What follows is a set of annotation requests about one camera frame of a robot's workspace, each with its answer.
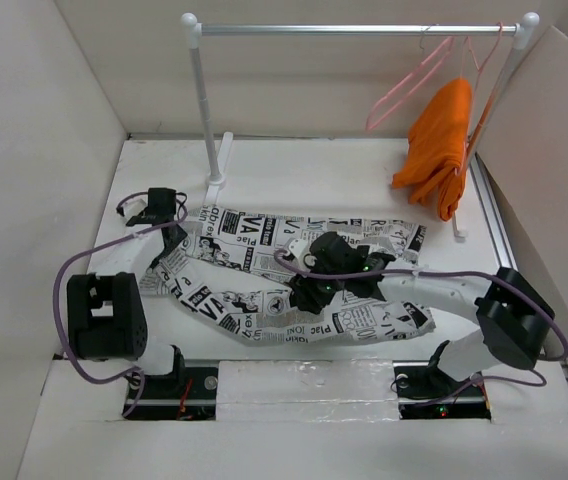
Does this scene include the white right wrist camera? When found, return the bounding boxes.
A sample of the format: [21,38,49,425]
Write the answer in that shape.
[283,238,316,270]

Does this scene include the aluminium rail right side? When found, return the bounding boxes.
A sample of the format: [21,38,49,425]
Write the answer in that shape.
[470,155,518,269]

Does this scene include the pink wire hanger with garment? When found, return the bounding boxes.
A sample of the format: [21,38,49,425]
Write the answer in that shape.
[460,20,505,176]

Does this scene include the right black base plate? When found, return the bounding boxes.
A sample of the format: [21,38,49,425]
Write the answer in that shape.
[390,360,491,420]

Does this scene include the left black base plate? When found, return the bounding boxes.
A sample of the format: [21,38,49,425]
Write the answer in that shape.
[125,363,219,421]

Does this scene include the pink wire hanger empty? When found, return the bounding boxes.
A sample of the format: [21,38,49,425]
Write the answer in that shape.
[365,36,455,131]

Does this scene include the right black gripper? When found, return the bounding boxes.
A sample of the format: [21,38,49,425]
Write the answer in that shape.
[289,253,348,314]

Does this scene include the white metal clothes rack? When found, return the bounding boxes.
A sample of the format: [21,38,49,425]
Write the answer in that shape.
[180,11,541,245]

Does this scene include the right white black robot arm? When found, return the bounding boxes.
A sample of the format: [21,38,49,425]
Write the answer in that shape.
[275,232,554,394]

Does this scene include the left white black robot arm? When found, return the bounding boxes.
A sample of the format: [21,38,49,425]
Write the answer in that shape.
[53,187,187,397]

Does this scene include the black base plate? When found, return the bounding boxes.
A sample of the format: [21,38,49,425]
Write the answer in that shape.
[125,363,219,421]
[390,360,491,420]

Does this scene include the orange garment on hanger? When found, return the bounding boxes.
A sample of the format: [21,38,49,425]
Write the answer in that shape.
[391,78,473,222]

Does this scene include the newspaper print trousers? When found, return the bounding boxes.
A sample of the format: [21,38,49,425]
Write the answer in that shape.
[139,205,435,345]

